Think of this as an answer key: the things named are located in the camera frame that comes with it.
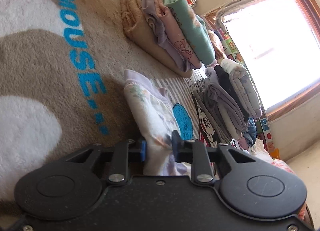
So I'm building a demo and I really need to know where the white floral quilted pajama garment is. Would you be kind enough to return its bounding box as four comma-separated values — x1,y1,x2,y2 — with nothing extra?
124,70,193,176

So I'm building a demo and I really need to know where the grey purple folded clothes stack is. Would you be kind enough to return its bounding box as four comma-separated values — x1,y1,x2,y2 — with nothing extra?
190,65,249,145

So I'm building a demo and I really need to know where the pastel folded clothes stack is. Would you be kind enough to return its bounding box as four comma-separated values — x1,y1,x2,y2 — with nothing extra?
121,0,216,78

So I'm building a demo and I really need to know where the blue folded blanket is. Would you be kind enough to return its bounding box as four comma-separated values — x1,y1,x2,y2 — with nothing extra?
243,118,257,147

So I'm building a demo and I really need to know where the colourful alphabet play mat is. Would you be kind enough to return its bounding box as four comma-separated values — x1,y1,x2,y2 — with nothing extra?
213,28,280,159

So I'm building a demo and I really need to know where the Mickey Mouse plush blanket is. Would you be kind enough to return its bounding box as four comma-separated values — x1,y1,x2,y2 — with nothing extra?
0,0,251,221

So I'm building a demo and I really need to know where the pink white rolled quilt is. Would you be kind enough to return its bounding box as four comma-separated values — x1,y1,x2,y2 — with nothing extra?
271,159,306,220

